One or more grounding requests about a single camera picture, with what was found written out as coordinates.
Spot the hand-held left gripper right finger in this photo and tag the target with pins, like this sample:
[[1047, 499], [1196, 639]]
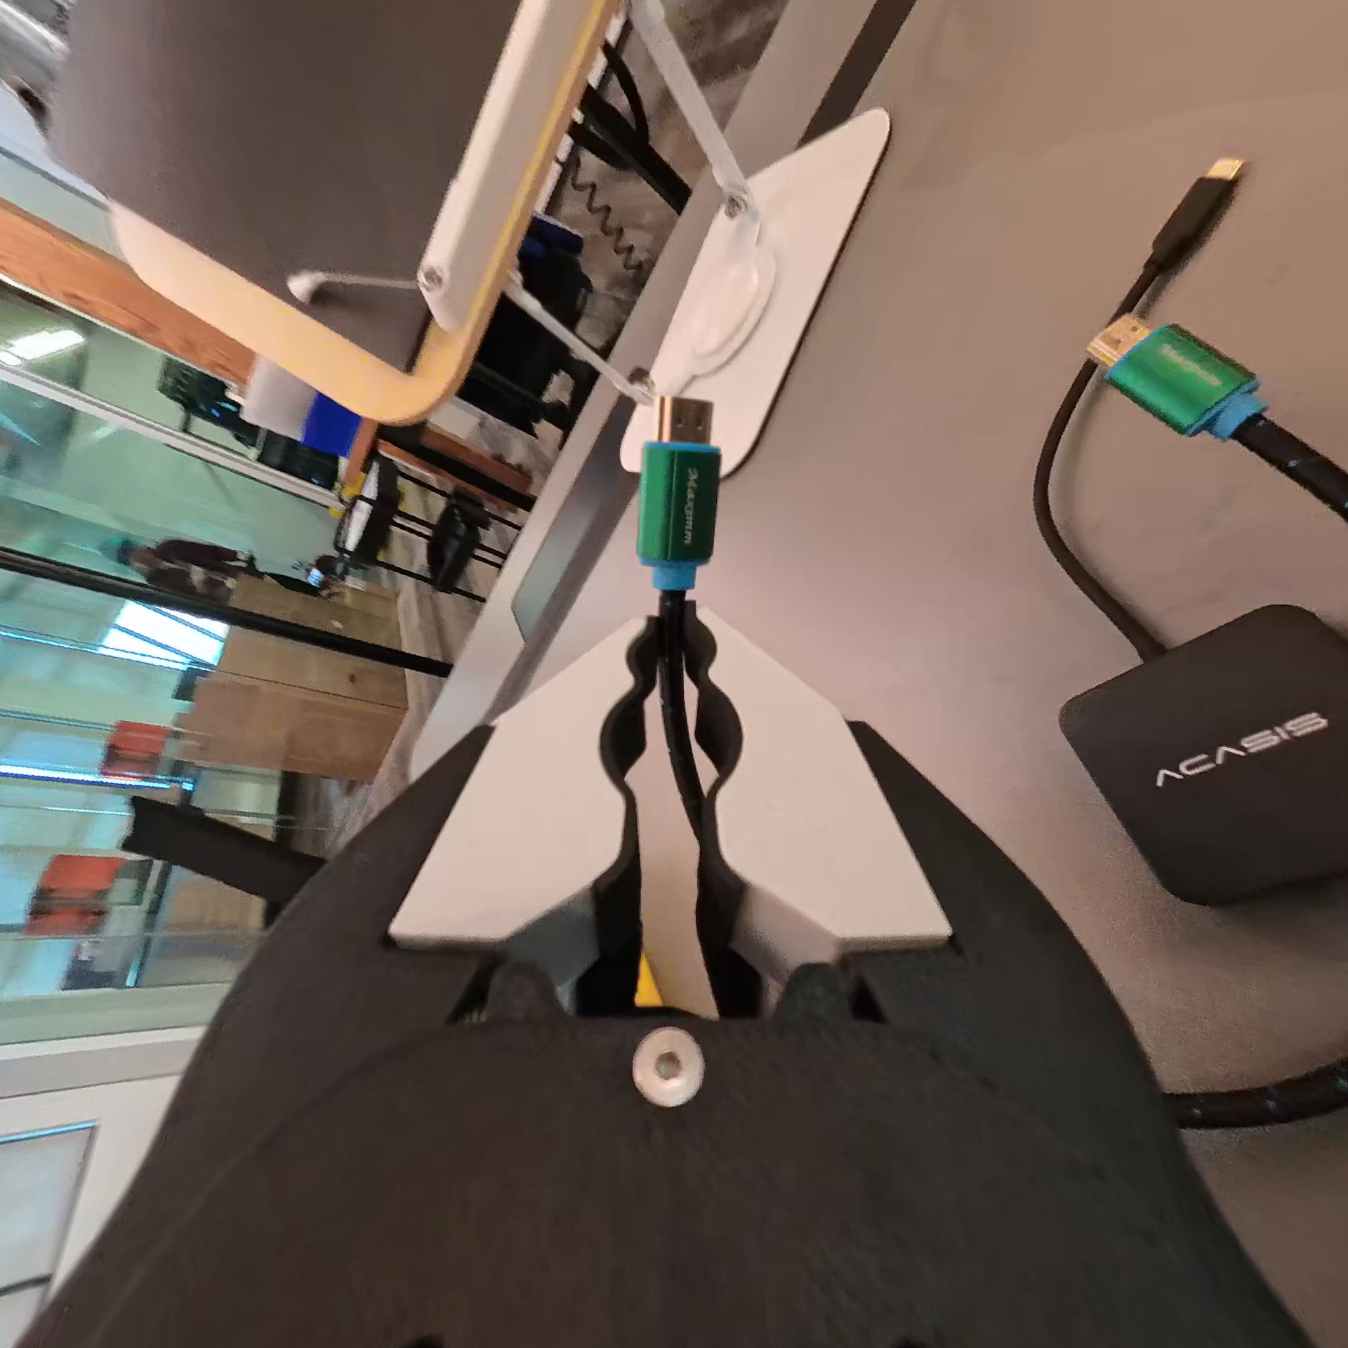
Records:
[[832, 842]]

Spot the blue storage box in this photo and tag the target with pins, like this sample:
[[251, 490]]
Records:
[[336, 426]]

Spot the dark wood-edged table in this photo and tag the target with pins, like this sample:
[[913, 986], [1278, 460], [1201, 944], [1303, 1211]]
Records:
[[262, 127]]

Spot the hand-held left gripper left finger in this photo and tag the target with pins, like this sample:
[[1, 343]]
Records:
[[506, 832]]

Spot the black metal pole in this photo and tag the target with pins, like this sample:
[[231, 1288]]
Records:
[[208, 610]]

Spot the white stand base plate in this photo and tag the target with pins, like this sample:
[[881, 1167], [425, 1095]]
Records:
[[800, 242]]

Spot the black metal rack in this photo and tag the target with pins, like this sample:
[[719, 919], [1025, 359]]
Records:
[[458, 534]]

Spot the brown wooden cabinet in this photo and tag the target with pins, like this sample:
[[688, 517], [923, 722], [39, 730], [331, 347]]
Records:
[[293, 696]]

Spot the black square device box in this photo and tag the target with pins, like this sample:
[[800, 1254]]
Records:
[[1213, 801]]

